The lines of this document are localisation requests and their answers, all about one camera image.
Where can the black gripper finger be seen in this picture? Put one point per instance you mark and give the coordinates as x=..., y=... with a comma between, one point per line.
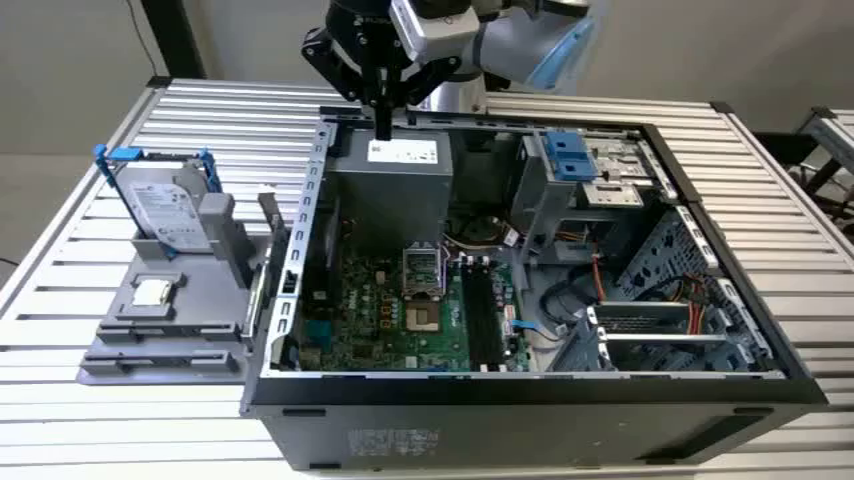
x=334, y=60
x=428, y=77

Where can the RAM stick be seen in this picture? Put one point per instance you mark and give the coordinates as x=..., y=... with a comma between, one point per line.
x=181, y=330

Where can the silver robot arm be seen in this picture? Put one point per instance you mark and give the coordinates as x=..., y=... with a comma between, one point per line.
x=514, y=45

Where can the black RAM slot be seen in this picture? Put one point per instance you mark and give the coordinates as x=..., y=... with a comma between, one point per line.
x=486, y=310
x=494, y=310
x=478, y=310
x=470, y=310

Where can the black pole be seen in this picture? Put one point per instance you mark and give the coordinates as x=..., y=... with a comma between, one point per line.
x=177, y=35

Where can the grey power supply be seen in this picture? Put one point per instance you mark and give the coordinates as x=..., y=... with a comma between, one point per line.
x=388, y=200

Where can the blue drive bay latch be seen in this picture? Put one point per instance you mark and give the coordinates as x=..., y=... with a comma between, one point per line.
x=568, y=160

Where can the grey metal drive cage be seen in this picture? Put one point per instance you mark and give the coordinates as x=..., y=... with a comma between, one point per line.
x=534, y=210

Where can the round black cooler fan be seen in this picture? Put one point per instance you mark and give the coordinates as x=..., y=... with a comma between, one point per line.
x=481, y=227

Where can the graphics card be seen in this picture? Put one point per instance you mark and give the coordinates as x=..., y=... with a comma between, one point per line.
x=270, y=220

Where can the black case fan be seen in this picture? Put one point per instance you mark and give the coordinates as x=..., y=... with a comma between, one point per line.
x=332, y=235

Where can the hard disk in blue carrier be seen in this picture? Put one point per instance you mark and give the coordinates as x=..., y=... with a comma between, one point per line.
x=161, y=210

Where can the CPU socket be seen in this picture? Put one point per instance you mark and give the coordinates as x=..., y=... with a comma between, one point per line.
x=425, y=317

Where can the grey parts rack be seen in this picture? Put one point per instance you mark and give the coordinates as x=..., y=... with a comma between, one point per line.
x=201, y=300

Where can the blue expansion slot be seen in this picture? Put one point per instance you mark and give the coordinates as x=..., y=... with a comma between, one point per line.
x=321, y=335

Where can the green motherboard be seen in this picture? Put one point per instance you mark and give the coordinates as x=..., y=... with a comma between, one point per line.
x=374, y=345

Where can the silver CPU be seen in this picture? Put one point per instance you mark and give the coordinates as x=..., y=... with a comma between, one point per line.
x=153, y=294

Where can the metal disk bay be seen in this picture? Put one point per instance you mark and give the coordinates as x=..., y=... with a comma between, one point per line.
x=641, y=338

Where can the black PC case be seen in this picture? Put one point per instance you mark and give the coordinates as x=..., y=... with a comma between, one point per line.
x=468, y=430

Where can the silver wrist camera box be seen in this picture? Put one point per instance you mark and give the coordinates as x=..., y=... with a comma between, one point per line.
x=434, y=25

